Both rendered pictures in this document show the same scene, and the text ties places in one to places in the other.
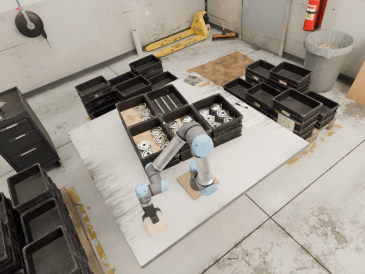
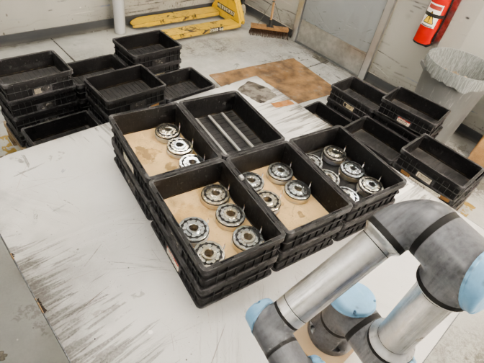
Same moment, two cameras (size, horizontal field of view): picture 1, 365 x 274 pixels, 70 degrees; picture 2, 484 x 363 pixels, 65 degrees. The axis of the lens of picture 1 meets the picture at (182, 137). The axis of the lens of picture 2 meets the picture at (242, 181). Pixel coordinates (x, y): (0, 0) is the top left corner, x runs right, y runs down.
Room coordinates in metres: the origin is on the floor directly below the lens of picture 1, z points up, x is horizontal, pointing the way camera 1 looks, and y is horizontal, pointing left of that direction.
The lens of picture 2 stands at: (0.72, 0.49, 1.85)
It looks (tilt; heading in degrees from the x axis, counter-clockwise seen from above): 43 degrees down; 339
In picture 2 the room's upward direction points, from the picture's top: 12 degrees clockwise
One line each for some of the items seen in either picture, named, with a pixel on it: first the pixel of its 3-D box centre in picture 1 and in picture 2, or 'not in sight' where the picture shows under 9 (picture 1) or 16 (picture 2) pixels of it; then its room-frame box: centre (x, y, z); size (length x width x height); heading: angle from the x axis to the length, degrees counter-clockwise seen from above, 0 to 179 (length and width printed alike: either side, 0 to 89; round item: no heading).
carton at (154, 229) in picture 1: (154, 221); not in sight; (0.88, 0.28, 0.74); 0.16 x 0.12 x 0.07; 23
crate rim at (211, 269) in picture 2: (151, 137); (214, 209); (1.52, 0.25, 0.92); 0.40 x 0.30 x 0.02; 19
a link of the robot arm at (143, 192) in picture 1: (143, 193); not in sight; (0.90, 0.28, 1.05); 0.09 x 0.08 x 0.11; 105
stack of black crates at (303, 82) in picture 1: (287, 87); (402, 130); (2.60, -1.40, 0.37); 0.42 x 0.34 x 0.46; 28
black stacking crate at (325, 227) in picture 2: (185, 128); (284, 193); (1.61, -0.04, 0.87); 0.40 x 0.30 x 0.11; 19
